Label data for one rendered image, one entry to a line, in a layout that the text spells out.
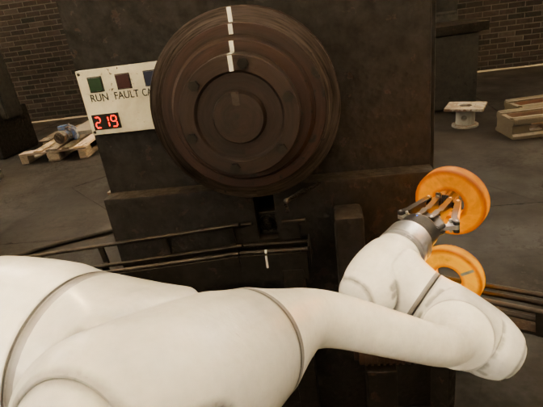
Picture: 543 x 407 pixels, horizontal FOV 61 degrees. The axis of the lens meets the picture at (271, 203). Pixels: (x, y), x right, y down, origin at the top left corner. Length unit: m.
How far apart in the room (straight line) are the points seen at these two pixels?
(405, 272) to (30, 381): 0.61
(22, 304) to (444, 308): 0.57
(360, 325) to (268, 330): 0.21
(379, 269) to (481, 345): 0.18
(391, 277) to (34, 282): 0.55
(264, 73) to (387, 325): 0.66
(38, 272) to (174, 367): 0.15
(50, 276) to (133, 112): 1.05
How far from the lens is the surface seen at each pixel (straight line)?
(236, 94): 1.06
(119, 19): 1.37
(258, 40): 1.10
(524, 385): 1.97
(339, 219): 1.25
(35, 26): 8.35
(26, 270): 0.38
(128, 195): 1.45
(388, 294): 0.76
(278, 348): 0.33
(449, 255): 1.13
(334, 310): 0.49
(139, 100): 1.36
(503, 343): 0.78
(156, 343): 0.27
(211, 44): 1.11
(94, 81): 1.40
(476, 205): 1.06
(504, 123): 4.61
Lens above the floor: 1.35
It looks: 24 degrees down
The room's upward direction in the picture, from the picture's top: 8 degrees counter-clockwise
